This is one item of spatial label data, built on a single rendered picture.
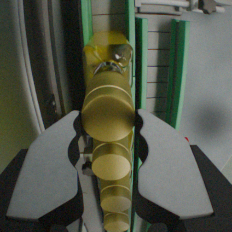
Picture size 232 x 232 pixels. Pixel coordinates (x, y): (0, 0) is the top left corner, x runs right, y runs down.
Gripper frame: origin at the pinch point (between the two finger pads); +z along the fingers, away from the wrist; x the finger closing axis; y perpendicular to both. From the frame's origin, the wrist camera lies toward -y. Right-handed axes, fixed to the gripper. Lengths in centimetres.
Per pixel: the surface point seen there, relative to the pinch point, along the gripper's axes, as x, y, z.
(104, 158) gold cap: -0.5, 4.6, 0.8
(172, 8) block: 13.0, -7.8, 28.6
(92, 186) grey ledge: -7, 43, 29
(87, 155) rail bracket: -5.4, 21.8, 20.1
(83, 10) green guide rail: -3.9, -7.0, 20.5
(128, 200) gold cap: 1.6, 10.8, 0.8
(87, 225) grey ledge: -12, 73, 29
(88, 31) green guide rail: -3.3, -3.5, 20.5
